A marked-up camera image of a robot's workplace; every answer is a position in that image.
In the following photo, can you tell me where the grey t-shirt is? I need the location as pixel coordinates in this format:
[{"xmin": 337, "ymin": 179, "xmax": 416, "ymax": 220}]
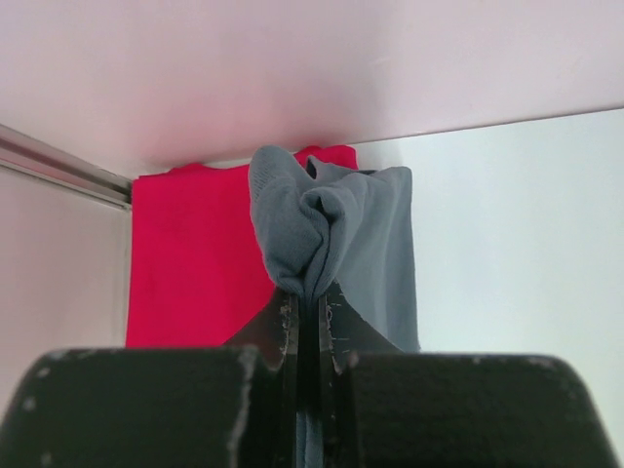
[{"xmin": 249, "ymin": 146, "xmax": 420, "ymax": 467}]

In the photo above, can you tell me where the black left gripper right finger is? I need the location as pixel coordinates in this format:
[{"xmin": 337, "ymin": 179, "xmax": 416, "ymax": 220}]
[{"xmin": 318, "ymin": 283, "xmax": 401, "ymax": 467}]

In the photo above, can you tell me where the folded red t-shirt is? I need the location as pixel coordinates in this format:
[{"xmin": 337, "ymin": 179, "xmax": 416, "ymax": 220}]
[{"xmin": 125, "ymin": 144, "xmax": 360, "ymax": 348}]

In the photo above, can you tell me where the aluminium frame post left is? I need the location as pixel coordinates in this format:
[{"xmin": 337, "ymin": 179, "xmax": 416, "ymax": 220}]
[{"xmin": 1, "ymin": 125, "xmax": 132, "ymax": 209}]

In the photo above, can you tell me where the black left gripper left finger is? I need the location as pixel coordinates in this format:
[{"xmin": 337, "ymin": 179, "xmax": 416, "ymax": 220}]
[{"xmin": 226, "ymin": 290, "xmax": 298, "ymax": 467}]

